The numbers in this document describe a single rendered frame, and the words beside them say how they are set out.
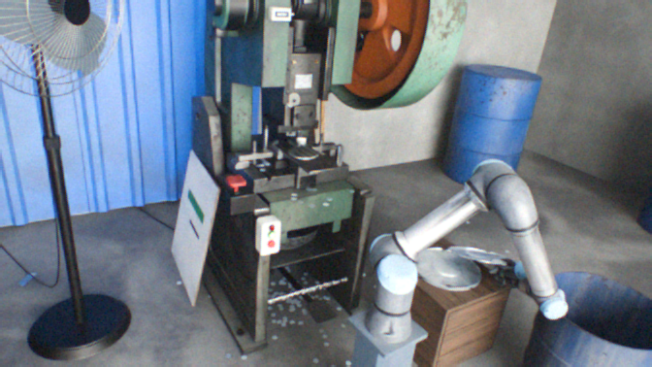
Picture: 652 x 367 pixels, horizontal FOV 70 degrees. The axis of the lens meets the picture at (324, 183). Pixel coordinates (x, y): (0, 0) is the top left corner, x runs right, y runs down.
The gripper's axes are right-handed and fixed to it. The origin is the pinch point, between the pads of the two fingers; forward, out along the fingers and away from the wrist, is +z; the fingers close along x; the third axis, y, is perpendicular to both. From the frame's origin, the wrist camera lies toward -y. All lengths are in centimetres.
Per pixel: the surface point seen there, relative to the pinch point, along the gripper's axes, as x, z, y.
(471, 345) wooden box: 35.5, 0.2, 8.9
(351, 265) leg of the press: 9, 35, 50
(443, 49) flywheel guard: -84, 3, 28
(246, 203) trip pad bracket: -29, 13, 99
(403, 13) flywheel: -99, 21, 36
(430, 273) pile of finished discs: 5.3, 9.5, 24.5
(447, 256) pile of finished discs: 3.1, 19.4, 10.4
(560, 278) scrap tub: 2.5, -15.4, -18.4
